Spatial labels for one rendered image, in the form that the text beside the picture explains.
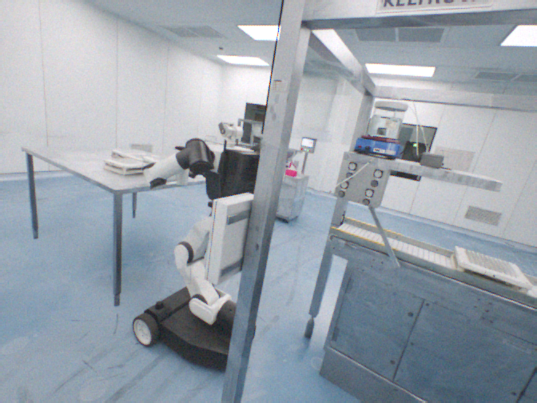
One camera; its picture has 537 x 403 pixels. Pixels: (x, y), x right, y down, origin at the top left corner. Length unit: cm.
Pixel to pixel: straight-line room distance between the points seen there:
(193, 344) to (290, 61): 153
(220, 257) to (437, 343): 120
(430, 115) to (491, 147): 126
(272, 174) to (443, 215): 617
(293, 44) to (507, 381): 160
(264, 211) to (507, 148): 629
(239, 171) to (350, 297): 93
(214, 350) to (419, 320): 111
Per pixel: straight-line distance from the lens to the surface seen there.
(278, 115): 75
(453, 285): 145
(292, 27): 79
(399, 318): 161
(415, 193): 666
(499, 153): 679
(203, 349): 176
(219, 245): 77
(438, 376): 175
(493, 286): 146
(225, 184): 136
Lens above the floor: 143
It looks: 16 degrees down
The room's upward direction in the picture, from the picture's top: 10 degrees clockwise
